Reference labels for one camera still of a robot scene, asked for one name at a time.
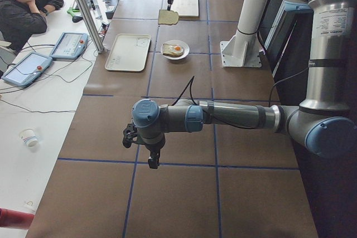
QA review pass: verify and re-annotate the white bread slice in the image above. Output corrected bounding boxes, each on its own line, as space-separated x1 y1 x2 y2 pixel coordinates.
158 9 179 26

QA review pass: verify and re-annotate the white round plate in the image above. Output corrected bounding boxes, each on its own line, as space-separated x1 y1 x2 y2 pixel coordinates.
161 40 190 60

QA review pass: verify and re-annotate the light wooden cutting board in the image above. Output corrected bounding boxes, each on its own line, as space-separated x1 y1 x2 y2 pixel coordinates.
171 0 199 18

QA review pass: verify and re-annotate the toast with fried egg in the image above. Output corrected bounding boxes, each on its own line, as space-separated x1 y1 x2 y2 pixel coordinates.
162 43 184 57

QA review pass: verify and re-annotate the cream bear serving tray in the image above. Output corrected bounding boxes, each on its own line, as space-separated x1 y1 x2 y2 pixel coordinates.
104 33 151 72

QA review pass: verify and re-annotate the white pole with base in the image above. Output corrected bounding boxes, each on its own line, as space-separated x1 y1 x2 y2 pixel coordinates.
220 0 268 68

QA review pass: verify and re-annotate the green black tool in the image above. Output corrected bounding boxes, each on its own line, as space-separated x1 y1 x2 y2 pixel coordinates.
67 8 83 23

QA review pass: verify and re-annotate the far teach pendant tablet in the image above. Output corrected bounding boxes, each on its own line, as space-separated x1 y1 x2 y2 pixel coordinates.
50 32 88 61

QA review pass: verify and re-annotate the teach pendant tablet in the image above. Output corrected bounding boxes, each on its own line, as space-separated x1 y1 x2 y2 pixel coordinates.
50 32 88 61
1 52 53 87

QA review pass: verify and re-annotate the white paper cup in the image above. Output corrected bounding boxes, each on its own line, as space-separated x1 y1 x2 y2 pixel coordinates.
19 129 38 147

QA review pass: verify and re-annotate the person in black jacket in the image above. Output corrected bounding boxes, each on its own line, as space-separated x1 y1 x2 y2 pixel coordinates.
1 0 64 52

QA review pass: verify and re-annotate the near teach pendant tablet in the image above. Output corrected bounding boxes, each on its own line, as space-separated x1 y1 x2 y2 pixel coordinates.
1 52 53 87

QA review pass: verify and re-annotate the red cylinder object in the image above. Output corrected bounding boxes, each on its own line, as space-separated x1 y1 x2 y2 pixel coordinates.
0 208 35 230

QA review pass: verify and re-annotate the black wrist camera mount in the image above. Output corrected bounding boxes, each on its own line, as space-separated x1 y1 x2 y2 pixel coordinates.
122 123 138 148

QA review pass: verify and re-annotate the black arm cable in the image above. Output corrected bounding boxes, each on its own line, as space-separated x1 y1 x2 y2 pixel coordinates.
172 76 310 130

